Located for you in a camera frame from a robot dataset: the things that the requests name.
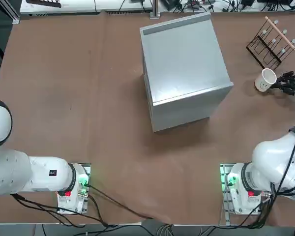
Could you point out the gray metal cabinet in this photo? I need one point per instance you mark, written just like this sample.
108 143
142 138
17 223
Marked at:
182 61

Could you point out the dark wooden rack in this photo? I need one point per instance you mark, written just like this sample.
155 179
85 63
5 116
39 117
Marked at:
44 3

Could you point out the aluminum profile rail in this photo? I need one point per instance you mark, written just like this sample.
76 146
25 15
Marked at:
14 14

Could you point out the white bench top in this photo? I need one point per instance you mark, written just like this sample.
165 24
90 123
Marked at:
88 6

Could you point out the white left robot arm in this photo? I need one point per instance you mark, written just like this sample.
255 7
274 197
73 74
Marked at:
39 172

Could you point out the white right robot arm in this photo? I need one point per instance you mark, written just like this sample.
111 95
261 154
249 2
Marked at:
268 157

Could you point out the aluminum profile post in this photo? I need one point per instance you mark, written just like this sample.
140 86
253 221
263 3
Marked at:
155 9

